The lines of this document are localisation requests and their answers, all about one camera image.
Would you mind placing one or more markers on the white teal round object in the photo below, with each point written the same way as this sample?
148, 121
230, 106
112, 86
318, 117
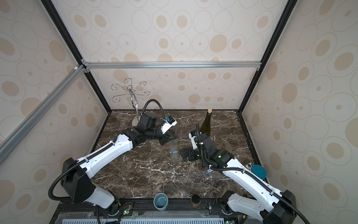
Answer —
259, 171

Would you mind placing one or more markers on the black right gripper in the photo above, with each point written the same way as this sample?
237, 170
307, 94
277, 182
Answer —
191, 152

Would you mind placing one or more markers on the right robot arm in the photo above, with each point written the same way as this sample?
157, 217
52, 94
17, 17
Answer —
269, 205

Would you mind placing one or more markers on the left diagonal aluminium rail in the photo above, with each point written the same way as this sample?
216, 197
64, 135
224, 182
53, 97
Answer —
14, 139

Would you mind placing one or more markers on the small brown black cup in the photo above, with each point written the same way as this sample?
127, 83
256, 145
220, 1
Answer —
195, 200

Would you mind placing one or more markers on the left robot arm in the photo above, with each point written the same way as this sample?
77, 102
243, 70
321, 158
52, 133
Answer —
74, 183

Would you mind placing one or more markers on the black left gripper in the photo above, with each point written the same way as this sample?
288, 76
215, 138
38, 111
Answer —
166, 138

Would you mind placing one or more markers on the dark green wine bottle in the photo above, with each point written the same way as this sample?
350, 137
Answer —
206, 126

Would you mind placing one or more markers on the blue grey ceramic cup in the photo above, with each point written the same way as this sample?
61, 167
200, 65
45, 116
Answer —
161, 202

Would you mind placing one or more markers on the horizontal aluminium rail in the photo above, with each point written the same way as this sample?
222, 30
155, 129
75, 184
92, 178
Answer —
172, 65

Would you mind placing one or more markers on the chrome glass holder stand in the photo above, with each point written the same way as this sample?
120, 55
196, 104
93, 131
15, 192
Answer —
132, 93

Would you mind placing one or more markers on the clear bottle black cap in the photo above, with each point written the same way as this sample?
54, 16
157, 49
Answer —
174, 150

